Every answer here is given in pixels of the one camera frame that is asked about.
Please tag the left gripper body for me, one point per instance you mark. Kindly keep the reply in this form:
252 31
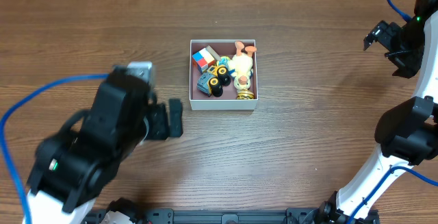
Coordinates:
150 120

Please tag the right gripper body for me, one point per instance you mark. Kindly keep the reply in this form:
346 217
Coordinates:
390 37

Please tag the yellow grey toy truck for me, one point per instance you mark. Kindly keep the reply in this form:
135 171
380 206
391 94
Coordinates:
212 81

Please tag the multicolour puzzle cube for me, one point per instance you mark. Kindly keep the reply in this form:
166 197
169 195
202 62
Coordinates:
203 60

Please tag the wooden cat rattle drum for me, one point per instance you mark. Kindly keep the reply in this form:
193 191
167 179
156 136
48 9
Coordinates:
218 60

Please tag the plush duck toy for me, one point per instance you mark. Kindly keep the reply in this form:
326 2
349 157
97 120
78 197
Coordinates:
240 66

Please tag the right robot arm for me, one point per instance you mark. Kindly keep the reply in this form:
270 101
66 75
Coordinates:
404 137

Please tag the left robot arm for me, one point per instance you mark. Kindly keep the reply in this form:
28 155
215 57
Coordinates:
74 165

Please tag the white box, maroon inside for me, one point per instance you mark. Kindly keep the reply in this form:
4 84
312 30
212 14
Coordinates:
228 101

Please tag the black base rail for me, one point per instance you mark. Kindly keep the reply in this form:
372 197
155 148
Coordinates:
126 211

